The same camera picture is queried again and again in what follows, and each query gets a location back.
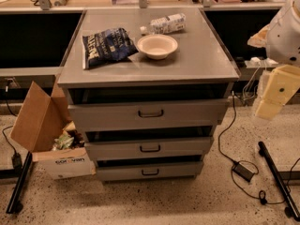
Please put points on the black power adapter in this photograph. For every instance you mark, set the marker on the black power adapter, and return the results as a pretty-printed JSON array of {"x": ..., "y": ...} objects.
[
  {"x": 243, "y": 171},
  {"x": 16, "y": 161}
]

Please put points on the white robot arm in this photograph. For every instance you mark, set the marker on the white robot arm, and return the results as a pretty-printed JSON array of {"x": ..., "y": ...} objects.
[{"x": 281, "y": 40}]

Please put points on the blue chip bag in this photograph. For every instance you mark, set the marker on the blue chip bag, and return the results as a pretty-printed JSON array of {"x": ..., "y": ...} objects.
[{"x": 108, "y": 46}]

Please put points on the black table leg left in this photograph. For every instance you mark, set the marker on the black table leg left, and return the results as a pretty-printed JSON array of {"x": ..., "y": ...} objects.
[{"x": 15, "y": 206}]

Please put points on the white charger plug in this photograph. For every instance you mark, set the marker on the white charger plug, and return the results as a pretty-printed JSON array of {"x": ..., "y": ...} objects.
[{"x": 255, "y": 60}]

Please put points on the black power adapter left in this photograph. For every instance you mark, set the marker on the black power adapter left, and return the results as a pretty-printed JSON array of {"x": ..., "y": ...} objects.
[{"x": 16, "y": 161}]

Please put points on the grey drawer cabinet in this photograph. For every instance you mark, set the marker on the grey drawer cabinet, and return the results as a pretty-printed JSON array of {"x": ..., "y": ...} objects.
[{"x": 199, "y": 69}]

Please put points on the open cardboard box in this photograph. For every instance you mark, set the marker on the open cardboard box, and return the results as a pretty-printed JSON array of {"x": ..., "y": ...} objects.
[{"x": 41, "y": 120}]

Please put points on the grey drawer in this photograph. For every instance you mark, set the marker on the grey drawer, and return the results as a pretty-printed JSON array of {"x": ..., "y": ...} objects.
[
  {"x": 155, "y": 171},
  {"x": 157, "y": 148},
  {"x": 145, "y": 115}
]

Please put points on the black table leg right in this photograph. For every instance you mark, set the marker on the black table leg right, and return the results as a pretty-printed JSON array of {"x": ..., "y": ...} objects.
[{"x": 282, "y": 179}]

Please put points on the black table leg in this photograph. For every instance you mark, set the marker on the black table leg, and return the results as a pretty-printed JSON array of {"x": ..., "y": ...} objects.
[
  {"x": 282, "y": 179},
  {"x": 15, "y": 206}
]

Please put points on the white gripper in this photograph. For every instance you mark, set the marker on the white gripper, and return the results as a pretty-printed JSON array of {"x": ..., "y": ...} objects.
[{"x": 285, "y": 37}]

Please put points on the black power adapter right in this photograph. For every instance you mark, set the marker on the black power adapter right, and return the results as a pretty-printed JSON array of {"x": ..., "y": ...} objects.
[{"x": 243, "y": 171}]

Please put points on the white power strip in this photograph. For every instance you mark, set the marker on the white power strip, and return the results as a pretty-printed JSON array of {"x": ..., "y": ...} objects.
[{"x": 270, "y": 62}]

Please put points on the clear plastic water bottle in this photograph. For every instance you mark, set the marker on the clear plastic water bottle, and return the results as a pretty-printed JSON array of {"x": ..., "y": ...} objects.
[{"x": 165, "y": 25}]

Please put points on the grey top drawer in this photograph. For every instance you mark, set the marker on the grey top drawer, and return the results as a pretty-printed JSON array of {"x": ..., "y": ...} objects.
[{"x": 145, "y": 115}]

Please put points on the grey middle drawer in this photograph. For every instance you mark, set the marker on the grey middle drawer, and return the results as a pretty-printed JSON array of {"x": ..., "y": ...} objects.
[{"x": 157, "y": 148}]

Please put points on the green snack packet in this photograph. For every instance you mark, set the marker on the green snack packet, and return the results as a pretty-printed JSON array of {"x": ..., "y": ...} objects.
[{"x": 64, "y": 141}]

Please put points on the grey bottom drawer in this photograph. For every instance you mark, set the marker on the grey bottom drawer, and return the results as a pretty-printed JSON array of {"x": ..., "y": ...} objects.
[{"x": 155, "y": 171}]

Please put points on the white paper bowl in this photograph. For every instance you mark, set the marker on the white paper bowl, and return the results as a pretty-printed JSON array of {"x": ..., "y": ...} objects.
[{"x": 157, "y": 47}]

